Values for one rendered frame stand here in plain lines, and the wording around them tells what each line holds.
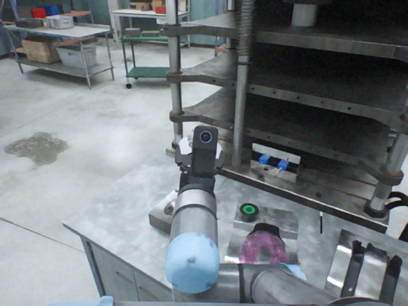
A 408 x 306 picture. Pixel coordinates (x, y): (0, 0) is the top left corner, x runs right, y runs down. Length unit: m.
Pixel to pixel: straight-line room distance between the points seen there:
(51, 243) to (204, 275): 2.25
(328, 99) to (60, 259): 2.06
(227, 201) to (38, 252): 1.60
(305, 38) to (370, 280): 0.99
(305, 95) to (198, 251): 1.16
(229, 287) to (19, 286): 2.06
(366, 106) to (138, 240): 1.14
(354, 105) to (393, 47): 0.26
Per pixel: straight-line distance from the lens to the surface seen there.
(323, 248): 1.38
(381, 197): 1.57
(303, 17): 1.68
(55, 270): 2.44
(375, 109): 1.45
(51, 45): 6.43
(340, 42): 1.42
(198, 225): 0.45
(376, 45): 1.41
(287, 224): 1.27
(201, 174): 0.53
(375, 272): 1.22
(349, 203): 1.67
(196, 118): 1.79
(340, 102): 1.45
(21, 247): 2.71
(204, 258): 0.41
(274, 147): 1.64
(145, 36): 5.16
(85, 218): 1.51
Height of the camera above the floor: 1.80
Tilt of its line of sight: 33 degrees down
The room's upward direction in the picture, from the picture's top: straight up
